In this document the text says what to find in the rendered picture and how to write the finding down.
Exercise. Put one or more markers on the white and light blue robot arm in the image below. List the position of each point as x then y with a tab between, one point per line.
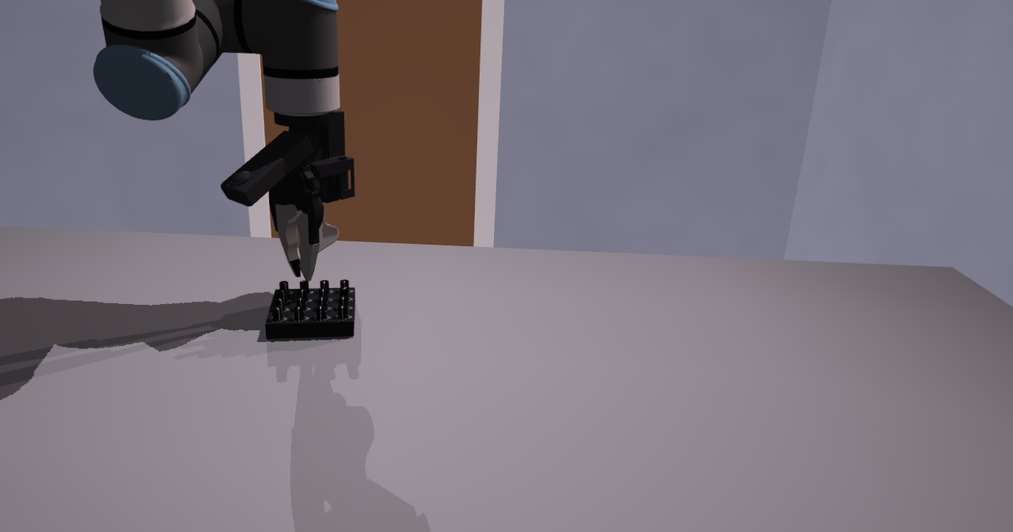
153	61

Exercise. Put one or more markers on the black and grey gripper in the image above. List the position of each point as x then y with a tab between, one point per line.
299	197

